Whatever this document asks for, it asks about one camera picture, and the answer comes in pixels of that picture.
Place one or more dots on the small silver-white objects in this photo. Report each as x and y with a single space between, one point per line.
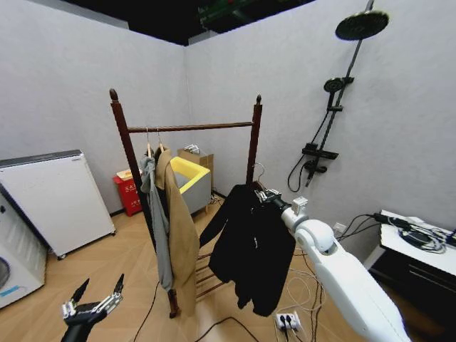
192 148

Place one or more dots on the yellow and grey tub chair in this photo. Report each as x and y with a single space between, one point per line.
197 194

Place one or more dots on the black power adapter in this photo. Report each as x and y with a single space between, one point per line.
390 219

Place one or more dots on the dark wooden clothes rack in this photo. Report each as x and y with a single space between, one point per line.
254 142

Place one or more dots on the red box with white print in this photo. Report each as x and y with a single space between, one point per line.
128 197

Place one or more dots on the white-topped black desk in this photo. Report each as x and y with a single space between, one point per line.
417 270

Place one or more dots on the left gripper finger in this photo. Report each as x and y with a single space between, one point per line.
113 296
75 298

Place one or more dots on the white washing machine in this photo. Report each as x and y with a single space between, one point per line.
18 246

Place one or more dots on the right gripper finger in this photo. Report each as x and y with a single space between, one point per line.
274 192
261 197

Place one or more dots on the brown cardboard box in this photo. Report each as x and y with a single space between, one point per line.
206 161

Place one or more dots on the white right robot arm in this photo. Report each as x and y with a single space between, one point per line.
342 270

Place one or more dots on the wooden hanger with silver hook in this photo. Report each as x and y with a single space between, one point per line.
256 185

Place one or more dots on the black shower riser pipe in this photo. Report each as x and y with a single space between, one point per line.
351 64

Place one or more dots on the black jacket garment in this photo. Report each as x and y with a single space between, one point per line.
249 249

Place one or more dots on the tan coat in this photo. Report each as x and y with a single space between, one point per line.
181 231

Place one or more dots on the white power strip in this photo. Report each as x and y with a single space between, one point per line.
288 320

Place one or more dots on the large round black shower head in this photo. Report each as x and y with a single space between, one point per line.
361 25

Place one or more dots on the white wall socket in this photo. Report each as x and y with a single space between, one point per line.
339 228

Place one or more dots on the white cabinet appliance on wheels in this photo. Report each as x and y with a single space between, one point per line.
53 199

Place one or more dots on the small black hand shower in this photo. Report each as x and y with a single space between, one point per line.
333 85

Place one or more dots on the grey hooded sweatshirt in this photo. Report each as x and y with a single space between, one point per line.
160 242

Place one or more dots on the wooden clothes hanger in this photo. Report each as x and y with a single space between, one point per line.
161 144
148 146

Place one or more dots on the black shower mixer with shelf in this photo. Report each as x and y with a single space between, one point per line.
320 154

